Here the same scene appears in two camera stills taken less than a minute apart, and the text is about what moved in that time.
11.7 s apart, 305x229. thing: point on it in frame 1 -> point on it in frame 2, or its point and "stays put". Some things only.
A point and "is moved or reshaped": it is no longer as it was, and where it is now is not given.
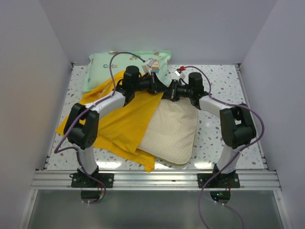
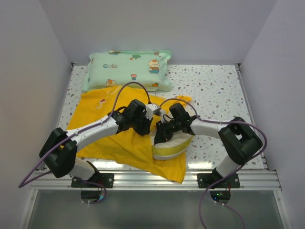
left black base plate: (83, 181) stays put
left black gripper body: (151, 83) -> (139, 124)
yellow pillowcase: (121, 129) is moved or reshaped
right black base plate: (230, 180) stays put
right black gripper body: (177, 90) -> (167, 129)
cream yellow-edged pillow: (170, 136) is moved or reshaped
